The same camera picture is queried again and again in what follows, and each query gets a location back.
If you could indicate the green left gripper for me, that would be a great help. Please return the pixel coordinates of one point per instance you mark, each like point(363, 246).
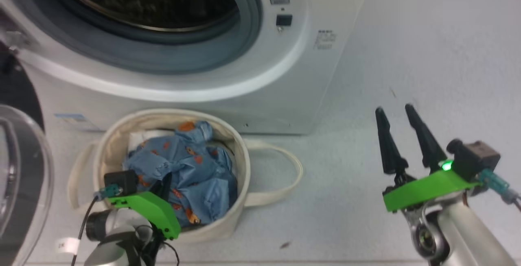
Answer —
point(154, 211)

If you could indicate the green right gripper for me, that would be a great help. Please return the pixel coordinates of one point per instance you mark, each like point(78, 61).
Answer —
point(427, 188)

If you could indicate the blue printed garment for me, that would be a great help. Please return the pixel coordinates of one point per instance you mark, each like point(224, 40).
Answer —
point(195, 164)

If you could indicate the round dark washing machine door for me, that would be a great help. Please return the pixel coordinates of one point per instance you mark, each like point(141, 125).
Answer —
point(24, 168)

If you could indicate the cream fabric laundry basket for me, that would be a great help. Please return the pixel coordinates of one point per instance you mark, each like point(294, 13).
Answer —
point(240, 201)

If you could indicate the white washing machine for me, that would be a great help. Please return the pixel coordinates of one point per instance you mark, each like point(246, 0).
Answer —
point(285, 83)

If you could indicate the printed text warning label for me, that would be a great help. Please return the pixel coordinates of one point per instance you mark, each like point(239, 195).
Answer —
point(325, 40)

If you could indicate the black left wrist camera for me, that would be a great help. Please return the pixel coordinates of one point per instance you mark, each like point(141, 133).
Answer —
point(122, 181)

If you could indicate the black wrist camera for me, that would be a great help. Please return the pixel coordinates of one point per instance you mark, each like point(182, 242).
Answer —
point(476, 156)
point(122, 181)

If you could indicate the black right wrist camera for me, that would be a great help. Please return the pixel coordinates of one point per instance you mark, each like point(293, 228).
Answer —
point(476, 156)

